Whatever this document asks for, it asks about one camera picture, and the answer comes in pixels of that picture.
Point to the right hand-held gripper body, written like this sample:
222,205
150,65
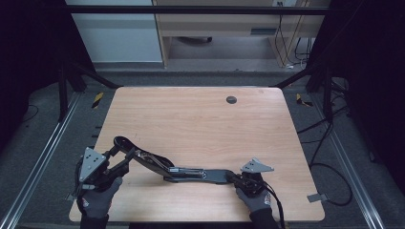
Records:
254,165

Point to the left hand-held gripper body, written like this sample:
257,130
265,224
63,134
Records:
90,162

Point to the person's right hand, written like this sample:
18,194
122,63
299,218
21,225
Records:
259,202

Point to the person's left hand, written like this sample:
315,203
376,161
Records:
95,203

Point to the yellow black striped tape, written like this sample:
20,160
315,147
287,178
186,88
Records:
97,99
302,100

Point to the grey round table grommet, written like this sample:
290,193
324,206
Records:
231,99

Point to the black metal stand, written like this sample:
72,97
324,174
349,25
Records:
63,92
327,92

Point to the white cabinet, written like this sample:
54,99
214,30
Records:
117,38

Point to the black curtain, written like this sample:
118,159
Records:
28,54
375,79

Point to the light wooden desk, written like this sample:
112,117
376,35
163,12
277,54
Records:
216,24

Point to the black horizontal crossbar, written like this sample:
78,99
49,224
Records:
191,10

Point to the grey flat table bracket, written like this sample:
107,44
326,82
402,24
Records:
316,197
70,197

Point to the aluminium floor rail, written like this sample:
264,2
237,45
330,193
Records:
347,162
41,162

